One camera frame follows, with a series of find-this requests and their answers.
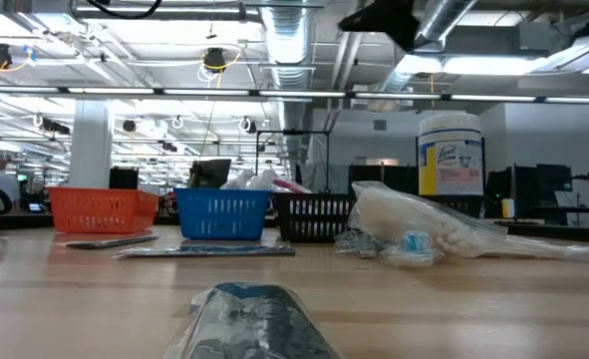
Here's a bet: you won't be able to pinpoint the black background monitor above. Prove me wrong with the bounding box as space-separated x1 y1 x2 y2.
188 159 233 189

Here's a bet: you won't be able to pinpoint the white Lysol wipes canister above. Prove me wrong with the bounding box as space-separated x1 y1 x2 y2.
417 113 485 197

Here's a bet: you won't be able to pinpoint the person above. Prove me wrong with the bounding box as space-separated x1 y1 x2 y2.
0 158 24 210

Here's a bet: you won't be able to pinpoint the nail tools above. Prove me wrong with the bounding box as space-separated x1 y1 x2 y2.
333 228 390 260

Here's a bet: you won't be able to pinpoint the ribbed silver ventilation duct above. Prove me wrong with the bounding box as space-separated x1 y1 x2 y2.
259 0 320 180

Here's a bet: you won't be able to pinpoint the smooth silver ventilation duct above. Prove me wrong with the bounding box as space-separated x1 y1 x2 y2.
368 0 479 114

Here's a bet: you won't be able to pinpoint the black monitor workstation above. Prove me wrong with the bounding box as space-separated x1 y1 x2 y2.
486 163 589 226

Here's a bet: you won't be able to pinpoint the blue white toothbrush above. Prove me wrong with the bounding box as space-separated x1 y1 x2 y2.
381 229 445 268

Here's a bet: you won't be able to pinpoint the horizontal bar with light strips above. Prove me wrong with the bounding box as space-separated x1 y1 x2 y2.
0 84 589 106

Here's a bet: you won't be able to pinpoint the black comb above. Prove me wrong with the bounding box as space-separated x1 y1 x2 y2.
64 233 160 250
112 241 298 260
163 281 343 359

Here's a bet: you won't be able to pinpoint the white pillar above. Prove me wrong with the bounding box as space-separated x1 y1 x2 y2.
68 99 115 189

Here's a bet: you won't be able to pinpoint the black plastic basket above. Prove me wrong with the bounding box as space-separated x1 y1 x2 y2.
423 194 484 220
273 192 358 244

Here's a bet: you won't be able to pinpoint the orange plastic basket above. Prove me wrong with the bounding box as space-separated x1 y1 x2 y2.
48 186 159 235

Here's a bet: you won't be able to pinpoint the black background cabinet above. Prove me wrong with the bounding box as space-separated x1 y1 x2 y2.
109 167 140 190

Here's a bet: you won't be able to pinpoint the blue plastic basket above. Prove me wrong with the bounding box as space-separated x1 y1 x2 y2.
173 187 273 241

